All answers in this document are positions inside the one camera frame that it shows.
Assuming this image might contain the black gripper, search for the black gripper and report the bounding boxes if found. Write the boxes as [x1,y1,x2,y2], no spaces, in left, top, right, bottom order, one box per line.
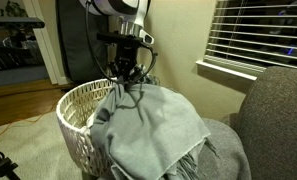
[107,43,146,84]

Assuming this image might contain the gray fringed blanket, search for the gray fringed blanket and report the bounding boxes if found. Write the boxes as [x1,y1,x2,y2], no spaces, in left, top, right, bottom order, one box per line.
[89,74,220,180]

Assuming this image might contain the white woven basket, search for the white woven basket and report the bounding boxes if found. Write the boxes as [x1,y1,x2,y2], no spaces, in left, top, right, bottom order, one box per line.
[55,78,122,178]

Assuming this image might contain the dark blue padded bag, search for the dark blue padded bag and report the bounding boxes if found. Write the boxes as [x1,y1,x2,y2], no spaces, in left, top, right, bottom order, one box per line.
[55,0,111,84]

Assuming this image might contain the round black-framed mirror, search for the round black-framed mirror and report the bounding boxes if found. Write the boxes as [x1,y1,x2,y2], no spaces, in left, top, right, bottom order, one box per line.
[143,0,152,21]

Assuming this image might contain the white window sill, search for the white window sill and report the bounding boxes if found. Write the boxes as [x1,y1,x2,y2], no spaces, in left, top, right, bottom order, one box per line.
[195,59,258,82]

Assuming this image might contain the black desk top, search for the black desk top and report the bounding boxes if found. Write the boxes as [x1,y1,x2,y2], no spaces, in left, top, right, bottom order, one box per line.
[0,16,46,30]

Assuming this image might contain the beige carpet rug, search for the beige carpet rug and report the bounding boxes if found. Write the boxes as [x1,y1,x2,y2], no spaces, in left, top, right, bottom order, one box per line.
[0,111,84,180]

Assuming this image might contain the green houseplant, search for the green houseplant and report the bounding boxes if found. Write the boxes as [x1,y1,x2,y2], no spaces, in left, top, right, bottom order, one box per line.
[0,0,28,18]

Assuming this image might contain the white window blinds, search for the white window blinds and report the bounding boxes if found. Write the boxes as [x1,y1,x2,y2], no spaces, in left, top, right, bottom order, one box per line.
[202,0,297,73]

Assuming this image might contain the black tripod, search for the black tripod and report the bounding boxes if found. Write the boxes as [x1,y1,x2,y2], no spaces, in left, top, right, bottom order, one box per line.
[0,136,21,180]

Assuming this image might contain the dark gray couch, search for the dark gray couch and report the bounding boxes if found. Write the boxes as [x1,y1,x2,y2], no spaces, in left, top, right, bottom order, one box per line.
[97,65,297,180]

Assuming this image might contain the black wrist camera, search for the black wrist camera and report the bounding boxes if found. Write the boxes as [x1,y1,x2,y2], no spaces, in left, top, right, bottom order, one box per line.
[96,31,145,47]

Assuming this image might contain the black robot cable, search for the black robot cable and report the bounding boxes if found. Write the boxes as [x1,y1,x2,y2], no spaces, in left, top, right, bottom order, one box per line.
[84,0,159,84]

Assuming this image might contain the white door frame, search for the white door frame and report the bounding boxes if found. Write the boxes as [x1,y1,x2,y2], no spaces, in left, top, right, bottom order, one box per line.
[22,0,71,86]

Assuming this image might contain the orange floor cable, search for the orange floor cable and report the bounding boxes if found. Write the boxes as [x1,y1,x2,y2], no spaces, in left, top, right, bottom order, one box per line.
[0,99,61,141]

